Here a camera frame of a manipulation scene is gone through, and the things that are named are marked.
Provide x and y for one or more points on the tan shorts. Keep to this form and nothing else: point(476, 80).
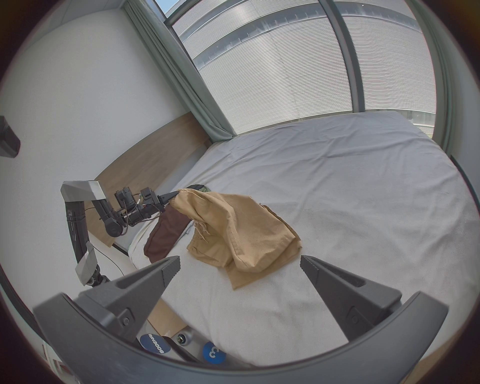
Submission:
point(243, 232)

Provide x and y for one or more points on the green garment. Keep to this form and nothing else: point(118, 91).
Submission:
point(206, 189)

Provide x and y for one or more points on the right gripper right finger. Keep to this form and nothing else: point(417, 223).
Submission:
point(352, 296)

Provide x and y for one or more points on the grey-green curtain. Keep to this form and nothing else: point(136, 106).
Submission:
point(187, 82)
point(444, 105)

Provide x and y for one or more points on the window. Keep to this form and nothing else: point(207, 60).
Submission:
point(281, 75)

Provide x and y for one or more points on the black garment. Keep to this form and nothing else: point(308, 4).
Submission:
point(195, 186)

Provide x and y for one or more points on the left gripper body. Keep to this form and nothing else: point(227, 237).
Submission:
point(144, 213)

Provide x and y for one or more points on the brown shorts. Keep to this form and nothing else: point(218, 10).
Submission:
point(165, 236)

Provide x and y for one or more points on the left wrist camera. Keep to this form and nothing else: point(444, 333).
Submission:
point(148, 195)

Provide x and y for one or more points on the bed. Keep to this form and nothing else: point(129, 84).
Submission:
point(337, 187)

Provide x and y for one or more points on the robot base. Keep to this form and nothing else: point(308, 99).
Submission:
point(155, 343)

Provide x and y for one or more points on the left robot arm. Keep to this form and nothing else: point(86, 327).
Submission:
point(77, 225)

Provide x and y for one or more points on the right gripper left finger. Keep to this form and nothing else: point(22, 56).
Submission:
point(127, 300)

